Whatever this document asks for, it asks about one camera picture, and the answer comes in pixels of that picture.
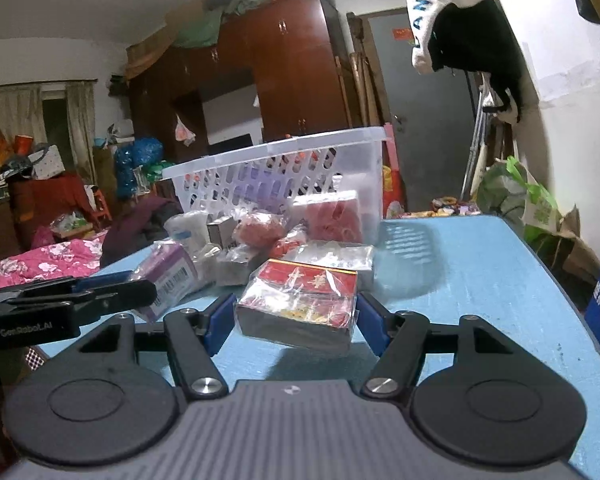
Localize red cigarette box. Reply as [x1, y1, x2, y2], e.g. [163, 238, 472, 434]
[234, 259, 358, 354]

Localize pink red packet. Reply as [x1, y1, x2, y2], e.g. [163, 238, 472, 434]
[288, 190, 363, 243]

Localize white perforated plastic basket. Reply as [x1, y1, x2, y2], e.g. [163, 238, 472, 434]
[162, 127, 388, 244]

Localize pink floral bedding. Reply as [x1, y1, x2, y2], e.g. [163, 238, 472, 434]
[0, 232, 107, 288]

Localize purple barcode box in bag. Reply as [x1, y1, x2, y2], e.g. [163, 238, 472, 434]
[130, 240, 202, 322]

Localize white gauze roll packet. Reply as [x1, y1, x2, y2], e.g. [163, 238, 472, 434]
[164, 210, 210, 255]

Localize red round wrapped packet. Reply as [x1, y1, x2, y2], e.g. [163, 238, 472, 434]
[233, 210, 287, 248]

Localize green plastic bag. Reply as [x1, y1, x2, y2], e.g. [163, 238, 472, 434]
[474, 156, 562, 243]

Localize orange white hanging bag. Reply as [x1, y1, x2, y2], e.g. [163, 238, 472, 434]
[174, 116, 196, 148]

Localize beige window curtains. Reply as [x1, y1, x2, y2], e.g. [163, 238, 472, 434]
[0, 80, 97, 184]

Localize grey metal door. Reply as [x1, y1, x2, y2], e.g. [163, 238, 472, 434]
[347, 9, 476, 212]

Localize dark red wooden wardrobe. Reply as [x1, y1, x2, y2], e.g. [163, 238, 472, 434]
[129, 0, 362, 162]

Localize black hanging garment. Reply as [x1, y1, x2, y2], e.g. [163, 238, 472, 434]
[428, 0, 522, 122]

